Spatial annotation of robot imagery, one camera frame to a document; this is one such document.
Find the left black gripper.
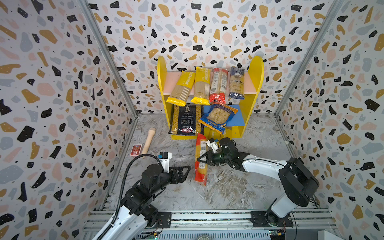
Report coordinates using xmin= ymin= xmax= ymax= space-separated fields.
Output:
xmin=150 ymin=165 xmax=191 ymax=196

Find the red long spaghetti pack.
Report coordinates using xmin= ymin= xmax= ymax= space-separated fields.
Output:
xmin=195 ymin=134 xmax=208 ymax=186

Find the blue orange orecchiette bag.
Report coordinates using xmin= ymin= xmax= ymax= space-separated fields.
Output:
xmin=199 ymin=103 xmax=238 ymax=135

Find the dark penne pasta bag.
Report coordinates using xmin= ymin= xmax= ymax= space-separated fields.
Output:
xmin=169 ymin=104 xmax=205 ymax=136

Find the yellow Pastatime spaghetti pack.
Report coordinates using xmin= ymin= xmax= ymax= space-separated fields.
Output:
xmin=166 ymin=71 xmax=196 ymax=107

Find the red clear spaghetti pack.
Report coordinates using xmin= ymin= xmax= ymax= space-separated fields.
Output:
xmin=209 ymin=68 xmax=228 ymax=105

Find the blue yellow spaghetti pack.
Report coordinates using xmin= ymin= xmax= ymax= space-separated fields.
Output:
xmin=229 ymin=67 xmax=245 ymax=100

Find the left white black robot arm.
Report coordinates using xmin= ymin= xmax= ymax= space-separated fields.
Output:
xmin=94 ymin=164 xmax=191 ymax=240

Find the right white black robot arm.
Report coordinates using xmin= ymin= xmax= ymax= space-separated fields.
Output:
xmin=196 ymin=138 xmax=320 ymax=227

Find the pink upper shelf board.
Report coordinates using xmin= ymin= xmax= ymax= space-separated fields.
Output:
xmin=163 ymin=72 xmax=257 ymax=95

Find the red playing card box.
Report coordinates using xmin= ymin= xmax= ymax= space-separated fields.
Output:
xmin=130 ymin=145 xmax=142 ymax=157

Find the wooden rolling pin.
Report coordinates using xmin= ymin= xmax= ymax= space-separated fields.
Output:
xmin=142 ymin=128 xmax=156 ymax=155

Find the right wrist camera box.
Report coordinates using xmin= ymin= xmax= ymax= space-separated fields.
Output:
xmin=206 ymin=138 xmax=219 ymax=153

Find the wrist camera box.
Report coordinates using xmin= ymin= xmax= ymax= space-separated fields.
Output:
xmin=158 ymin=152 xmax=172 ymax=173
xmin=206 ymin=138 xmax=219 ymax=153

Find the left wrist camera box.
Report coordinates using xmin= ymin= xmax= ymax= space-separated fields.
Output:
xmin=158 ymin=152 xmax=172 ymax=173

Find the yellow shelf unit frame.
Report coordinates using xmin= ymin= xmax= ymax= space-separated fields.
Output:
xmin=157 ymin=56 xmax=265 ymax=139

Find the black corrugated cable hose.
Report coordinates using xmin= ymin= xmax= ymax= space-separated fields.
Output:
xmin=95 ymin=153 xmax=161 ymax=240

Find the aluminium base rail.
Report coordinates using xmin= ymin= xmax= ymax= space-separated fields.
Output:
xmin=80 ymin=209 xmax=340 ymax=240

